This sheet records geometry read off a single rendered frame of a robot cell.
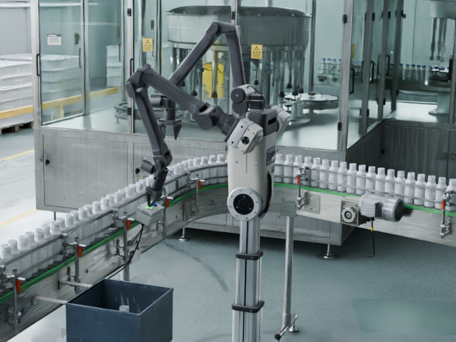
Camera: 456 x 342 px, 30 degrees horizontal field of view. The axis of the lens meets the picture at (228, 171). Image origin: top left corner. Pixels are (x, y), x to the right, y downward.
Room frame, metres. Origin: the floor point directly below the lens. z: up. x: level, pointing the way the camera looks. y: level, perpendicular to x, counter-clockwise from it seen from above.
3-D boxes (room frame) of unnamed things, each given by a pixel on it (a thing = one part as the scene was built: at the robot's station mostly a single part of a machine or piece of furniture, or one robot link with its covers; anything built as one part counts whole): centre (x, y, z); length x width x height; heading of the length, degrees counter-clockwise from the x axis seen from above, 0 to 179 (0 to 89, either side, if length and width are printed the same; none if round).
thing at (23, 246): (3.16, 0.79, 1.08); 0.06 x 0.06 x 0.17
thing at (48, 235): (3.33, 0.74, 1.08); 0.06 x 0.06 x 0.17
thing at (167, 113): (4.14, 0.29, 1.51); 0.10 x 0.07 x 0.07; 71
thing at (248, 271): (3.77, -0.11, 0.74); 0.11 x 0.11 x 0.40; 71
